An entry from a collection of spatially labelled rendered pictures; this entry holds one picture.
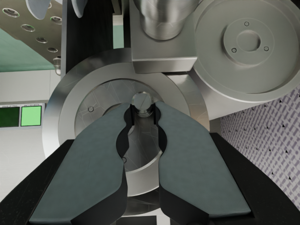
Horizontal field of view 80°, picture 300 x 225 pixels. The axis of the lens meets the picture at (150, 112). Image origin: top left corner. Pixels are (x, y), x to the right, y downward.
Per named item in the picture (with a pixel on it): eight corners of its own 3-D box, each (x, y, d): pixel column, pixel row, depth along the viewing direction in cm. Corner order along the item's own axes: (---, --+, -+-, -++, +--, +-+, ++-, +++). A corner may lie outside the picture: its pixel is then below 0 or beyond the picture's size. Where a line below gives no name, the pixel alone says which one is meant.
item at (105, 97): (55, 111, 14) (135, 60, 15) (67, 114, 16) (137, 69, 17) (106, 195, 13) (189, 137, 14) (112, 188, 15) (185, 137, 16)
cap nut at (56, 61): (63, 57, 49) (63, 72, 49) (69, 63, 53) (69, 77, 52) (50, 58, 49) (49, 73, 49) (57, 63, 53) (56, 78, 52)
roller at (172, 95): (187, 58, 16) (197, 193, 15) (165, 107, 42) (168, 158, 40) (59, 64, 16) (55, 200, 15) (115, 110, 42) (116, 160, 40)
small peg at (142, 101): (149, 115, 11) (128, 108, 11) (150, 120, 14) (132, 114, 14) (156, 94, 11) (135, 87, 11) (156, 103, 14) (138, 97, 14)
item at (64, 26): (68, -77, 20) (65, 83, 17) (113, 38, 43) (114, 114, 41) (64, -77, 20) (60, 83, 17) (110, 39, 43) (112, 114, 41)
